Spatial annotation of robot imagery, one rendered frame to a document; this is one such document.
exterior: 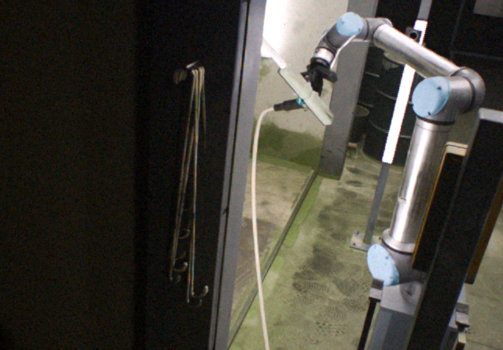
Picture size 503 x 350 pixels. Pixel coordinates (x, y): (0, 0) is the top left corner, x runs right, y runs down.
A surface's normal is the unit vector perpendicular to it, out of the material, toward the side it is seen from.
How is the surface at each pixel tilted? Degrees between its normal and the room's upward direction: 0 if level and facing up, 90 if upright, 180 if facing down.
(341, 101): 90
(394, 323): 90
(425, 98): 82
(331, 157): 90
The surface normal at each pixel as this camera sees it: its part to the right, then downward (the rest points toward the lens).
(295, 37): -0.31, 0.41
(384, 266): -0.91, 0.18
